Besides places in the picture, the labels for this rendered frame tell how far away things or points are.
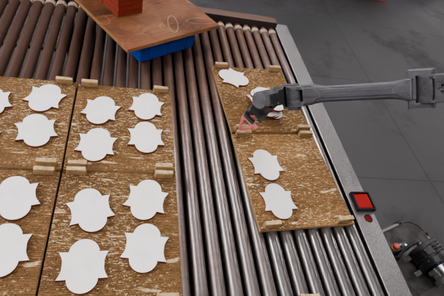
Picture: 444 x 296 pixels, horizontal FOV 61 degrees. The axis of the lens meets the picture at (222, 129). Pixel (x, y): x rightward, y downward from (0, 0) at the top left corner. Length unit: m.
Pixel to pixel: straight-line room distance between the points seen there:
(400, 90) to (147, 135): 0.82
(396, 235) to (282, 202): 1.28
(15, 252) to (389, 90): 1.09
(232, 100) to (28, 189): 0.84
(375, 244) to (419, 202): 1.76
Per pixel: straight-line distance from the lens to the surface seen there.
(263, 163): 1.38
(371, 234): 1.44
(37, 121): 1.40
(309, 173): 1.45
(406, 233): 2.54
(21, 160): 1.31
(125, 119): 1.42
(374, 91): 1.18
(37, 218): 1.18
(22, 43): 1.79
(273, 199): 1.30
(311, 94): 1.22
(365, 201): 1.50
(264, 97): 1.22
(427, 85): 1.17
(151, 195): 1.20
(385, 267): 1.40
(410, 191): 3.18
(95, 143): 1.32
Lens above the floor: 1.94
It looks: 44 degrees down
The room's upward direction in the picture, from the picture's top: 19 degrees clockwise
